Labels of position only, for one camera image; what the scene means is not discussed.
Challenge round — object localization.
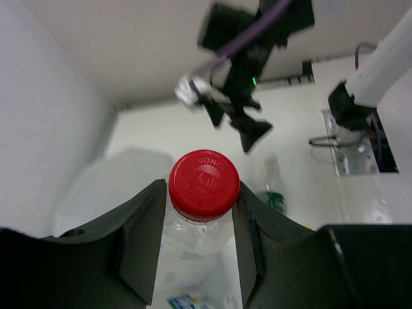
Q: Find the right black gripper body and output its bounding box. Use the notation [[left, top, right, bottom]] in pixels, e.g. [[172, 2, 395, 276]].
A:
[[223, 57, 262, 124]]

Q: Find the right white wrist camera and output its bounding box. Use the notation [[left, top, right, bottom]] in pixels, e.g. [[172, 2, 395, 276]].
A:
[[174, 75, 212, 108]]

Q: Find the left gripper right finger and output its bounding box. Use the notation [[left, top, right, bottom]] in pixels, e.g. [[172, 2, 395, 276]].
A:
[[232, 185, 411, 308]]

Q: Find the white octagonal plastic bin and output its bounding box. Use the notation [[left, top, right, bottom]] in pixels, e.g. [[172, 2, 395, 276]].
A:
[[51, 147, 174, 237]]

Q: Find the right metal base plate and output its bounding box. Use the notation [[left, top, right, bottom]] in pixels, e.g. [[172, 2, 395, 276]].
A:
[[332, 113, 398, 176]]

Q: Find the light blue label bottle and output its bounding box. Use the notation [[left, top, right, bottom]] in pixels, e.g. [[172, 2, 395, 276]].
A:
[[166, 294, 207, 309]]

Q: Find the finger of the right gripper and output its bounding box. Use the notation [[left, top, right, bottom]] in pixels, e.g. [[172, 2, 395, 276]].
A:
[[230, 113, 273, 153], [201, 97, 232, 128]]

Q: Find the red cap plastic bottle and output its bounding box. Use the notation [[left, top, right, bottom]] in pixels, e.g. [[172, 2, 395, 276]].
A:
[[154, 149, 240, 308]]

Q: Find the green label plastic bottle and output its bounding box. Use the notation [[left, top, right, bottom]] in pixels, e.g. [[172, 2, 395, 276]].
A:
[[256, 154, 287, 215]]

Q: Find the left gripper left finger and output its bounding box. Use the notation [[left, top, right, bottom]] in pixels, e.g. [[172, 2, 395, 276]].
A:
[[1, 180, 167, 308]]

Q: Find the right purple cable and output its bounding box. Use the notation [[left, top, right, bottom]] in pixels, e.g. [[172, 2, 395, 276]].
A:
[[189, 0, 384, 168]]

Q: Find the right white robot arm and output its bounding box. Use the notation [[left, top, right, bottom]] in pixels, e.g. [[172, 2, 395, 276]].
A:
[[187, 1, 411, 152]]

